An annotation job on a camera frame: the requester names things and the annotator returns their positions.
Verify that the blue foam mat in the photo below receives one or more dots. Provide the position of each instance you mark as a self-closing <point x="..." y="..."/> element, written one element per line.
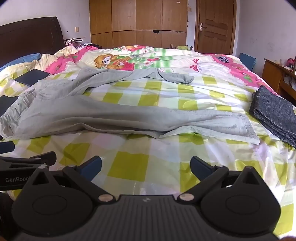
<point x="247" y="60"/>

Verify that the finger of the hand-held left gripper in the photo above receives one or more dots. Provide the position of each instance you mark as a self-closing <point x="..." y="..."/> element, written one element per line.
<point x="44" y="158"/>
<point x="6" y="147"/>

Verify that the pile of clothes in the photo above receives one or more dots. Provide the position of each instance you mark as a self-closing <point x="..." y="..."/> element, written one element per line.
<point x="76" y="42"/>

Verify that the dark blue tablet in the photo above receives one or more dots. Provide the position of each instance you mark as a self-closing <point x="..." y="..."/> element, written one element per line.
<point x="32" y="77"/>

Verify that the light grey pants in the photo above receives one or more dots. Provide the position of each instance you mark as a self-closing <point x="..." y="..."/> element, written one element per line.
<point x="97" y="109"/>

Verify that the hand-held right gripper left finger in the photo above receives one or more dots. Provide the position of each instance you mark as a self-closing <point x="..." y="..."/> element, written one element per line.
<point x="91" y="167"/>

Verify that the wooden desk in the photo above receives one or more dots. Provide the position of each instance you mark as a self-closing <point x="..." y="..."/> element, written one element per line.
<point x="271" y="74"/>

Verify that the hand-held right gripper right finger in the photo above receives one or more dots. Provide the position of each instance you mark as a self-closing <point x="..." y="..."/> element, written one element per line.
<point x="199" y="167"/>

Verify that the dark grey folded pants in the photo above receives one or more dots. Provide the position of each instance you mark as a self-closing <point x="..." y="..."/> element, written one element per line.
<point x="275" y="113"/>

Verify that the blue pillow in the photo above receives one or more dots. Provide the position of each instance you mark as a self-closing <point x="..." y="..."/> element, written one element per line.
<point x="18" y="60"/>

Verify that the white desk item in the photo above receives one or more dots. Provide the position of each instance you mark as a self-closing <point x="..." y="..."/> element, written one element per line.
<point x="289" y="81"/>

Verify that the wooden wardrobe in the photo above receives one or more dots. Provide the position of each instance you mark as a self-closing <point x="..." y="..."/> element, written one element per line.
<point x="136" y="18"/>

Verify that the red desk item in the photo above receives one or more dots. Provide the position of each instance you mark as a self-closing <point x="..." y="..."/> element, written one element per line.
<point x="291" y="63"/>

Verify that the dark wooden headboard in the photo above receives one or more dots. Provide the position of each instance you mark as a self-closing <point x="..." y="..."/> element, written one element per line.
<point x="30" y="39"/>

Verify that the wooden door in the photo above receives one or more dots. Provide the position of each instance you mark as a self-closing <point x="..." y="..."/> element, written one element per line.
<point x="216" y="23"/>

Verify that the green item by door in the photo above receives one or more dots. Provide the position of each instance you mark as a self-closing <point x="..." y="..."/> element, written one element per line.
<point x="183" y="47"/>

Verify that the black folded cloth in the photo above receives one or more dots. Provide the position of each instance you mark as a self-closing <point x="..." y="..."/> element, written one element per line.
<point x="8" y="104"/>

